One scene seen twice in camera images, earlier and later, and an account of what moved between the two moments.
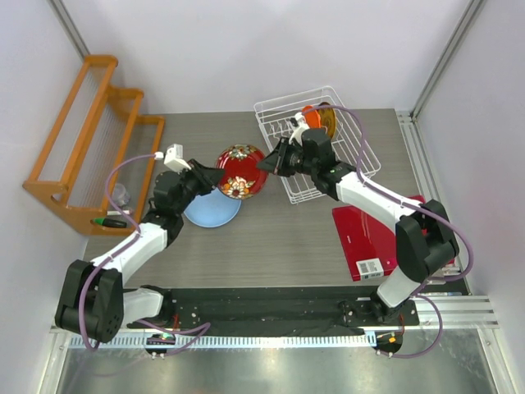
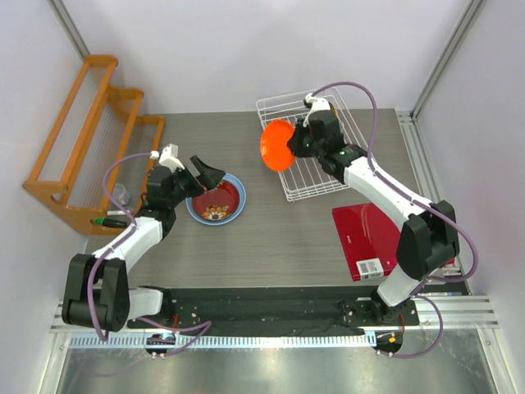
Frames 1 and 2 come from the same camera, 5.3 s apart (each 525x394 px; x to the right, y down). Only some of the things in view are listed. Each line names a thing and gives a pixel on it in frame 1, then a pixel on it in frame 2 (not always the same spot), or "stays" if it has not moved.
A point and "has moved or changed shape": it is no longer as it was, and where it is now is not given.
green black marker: (110, 222) stays
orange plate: (312, 116) has moved or changed shape
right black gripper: (275, 162) -> (295, 144)
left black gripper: (207, 177) stays
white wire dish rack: (273, 124) stays
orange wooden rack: (94, 170) stays
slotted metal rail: (230, 341) stays
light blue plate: (212, 209) stays
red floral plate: (242, 179) -> (219, 203)
